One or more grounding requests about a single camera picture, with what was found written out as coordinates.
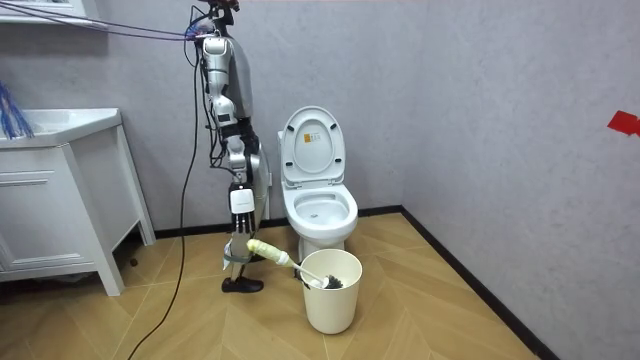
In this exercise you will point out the cream waste bin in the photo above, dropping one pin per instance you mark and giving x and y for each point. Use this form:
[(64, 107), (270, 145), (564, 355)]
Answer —
[(330, 310)]

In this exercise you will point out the white toilet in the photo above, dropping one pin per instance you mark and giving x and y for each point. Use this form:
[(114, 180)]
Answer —
[(301, 227)]

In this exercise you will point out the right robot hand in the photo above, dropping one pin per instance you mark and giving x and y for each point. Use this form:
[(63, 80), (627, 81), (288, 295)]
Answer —
[(242, 200)]

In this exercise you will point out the white wall shelf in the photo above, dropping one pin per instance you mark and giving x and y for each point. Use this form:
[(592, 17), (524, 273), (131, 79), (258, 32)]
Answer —
[(75, 12)]

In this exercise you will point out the red wall tape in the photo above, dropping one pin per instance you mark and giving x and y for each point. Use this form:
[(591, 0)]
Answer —
[(625, 123)]

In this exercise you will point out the white toilet brush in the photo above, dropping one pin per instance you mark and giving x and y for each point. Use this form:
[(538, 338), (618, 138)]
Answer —
[(268, 251)]

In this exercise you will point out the white toilet lid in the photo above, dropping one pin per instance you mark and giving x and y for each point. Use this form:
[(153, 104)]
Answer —
[(312, 120)]

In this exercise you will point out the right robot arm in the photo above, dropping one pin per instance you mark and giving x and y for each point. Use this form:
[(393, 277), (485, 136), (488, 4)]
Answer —
[(218, 65)]

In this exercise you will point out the white sink cabinet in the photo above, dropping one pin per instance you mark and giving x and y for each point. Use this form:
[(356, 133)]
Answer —
[(50, 210)]

